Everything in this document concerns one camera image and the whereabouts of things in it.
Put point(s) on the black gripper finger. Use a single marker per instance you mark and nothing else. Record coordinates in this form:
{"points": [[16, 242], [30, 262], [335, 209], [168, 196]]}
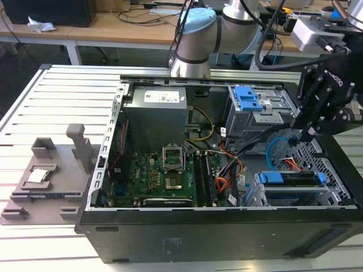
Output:
{"points": [[326, 123], [310, 96]]}

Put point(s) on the hard disk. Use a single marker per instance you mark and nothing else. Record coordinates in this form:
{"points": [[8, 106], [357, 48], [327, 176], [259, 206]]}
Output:
{"points": [[295, 179]]}

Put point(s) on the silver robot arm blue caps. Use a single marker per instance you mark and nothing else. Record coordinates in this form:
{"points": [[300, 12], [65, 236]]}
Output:
{"points": [[195, 37]]}

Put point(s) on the empty blue disk carrier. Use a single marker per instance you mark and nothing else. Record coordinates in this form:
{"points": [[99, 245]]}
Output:
{"points": [[248, 99]]}

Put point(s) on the metal disk bay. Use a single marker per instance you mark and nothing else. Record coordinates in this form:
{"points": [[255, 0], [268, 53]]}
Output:
{"points": [[295, 197]]}

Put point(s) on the black RAM slot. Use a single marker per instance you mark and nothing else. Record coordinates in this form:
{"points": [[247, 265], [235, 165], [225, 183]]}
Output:
{"points": [[211, 181], [200, 181]]}

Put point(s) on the metal drive cage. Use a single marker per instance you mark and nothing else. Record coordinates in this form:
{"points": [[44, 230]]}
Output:
{"points": [[255, 119]]}

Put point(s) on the small black device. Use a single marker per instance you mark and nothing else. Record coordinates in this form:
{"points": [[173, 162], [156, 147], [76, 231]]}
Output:
{"points": [[287, 24]]}

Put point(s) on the grey power supply unit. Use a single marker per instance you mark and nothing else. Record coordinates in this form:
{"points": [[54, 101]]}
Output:
{"points": [[156, 119]]}

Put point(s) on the CPU socket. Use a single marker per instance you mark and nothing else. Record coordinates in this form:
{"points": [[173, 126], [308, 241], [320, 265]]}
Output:
{"points": [[173, 183]]}

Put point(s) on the black open PC case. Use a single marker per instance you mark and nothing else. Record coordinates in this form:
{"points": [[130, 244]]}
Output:
{"points": [[198, 238]]}

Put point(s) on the black graphics card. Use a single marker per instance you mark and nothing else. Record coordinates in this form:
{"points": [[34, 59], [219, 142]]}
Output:
{"points": [[167, 202]]}

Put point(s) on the green motherboard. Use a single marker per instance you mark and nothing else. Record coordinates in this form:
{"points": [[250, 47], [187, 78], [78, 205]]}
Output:
{"points": [[147, 175]]}

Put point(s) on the grey parts rack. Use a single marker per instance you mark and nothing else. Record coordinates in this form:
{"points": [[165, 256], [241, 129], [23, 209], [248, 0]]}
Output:
{"points": [[68, 175]]}

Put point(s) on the black box on desk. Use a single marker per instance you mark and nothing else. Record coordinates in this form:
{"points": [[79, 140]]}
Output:
{"points": [[48, 12]]}

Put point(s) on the crumpled white paper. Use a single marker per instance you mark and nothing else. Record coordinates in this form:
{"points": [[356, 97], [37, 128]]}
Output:
{"points": [[39, 25]]}

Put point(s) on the silver CPU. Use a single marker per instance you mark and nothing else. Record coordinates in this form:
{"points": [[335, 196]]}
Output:
{"points": [[39, 175]]}

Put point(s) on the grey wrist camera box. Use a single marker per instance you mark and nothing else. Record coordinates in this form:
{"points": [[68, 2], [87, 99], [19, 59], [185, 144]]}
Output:
{"points": [[309, 34]]}

